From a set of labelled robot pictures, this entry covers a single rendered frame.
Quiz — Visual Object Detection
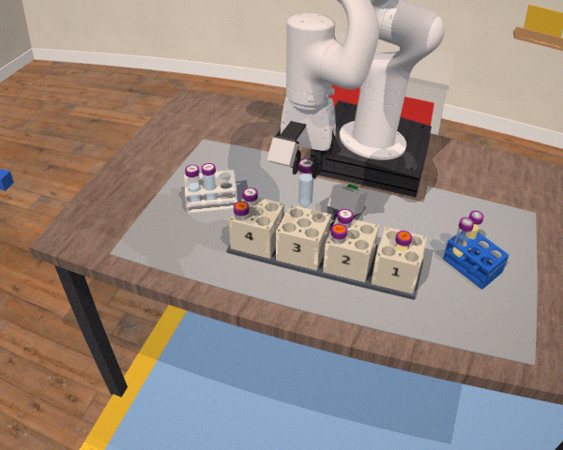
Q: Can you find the blue sample rack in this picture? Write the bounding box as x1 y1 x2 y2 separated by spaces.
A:
443 232 509 290

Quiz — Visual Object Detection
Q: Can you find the grey flat mat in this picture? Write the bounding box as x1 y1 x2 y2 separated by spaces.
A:
110 139 538 366

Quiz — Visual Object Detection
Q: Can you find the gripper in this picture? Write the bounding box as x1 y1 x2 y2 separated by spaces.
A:
276 97 341 179

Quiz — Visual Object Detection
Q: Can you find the white tube rack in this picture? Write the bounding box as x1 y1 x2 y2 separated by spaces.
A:
184 170 237 214

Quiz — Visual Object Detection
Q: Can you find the beige bucket adapter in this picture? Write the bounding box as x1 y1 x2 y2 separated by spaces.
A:
229 198 284 259
323 219 379 282
372 227 427 294
276 204 331 271

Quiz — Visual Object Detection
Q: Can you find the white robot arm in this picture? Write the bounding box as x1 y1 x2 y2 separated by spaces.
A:
267 0 445 167

